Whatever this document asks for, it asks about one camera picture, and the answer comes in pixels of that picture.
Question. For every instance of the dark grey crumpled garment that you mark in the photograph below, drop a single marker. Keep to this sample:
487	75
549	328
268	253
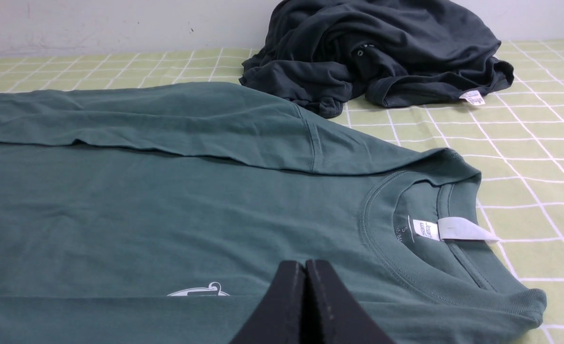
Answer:
320	54

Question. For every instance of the green checkered tablecloth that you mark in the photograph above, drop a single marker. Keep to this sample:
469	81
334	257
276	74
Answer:
516	139

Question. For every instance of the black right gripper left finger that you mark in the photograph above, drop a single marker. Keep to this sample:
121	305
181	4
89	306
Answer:
277	318

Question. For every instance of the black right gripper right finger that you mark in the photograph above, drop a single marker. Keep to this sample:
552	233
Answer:
332	314

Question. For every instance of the green long-sleeve top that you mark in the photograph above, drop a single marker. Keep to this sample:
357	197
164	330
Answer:
160	216

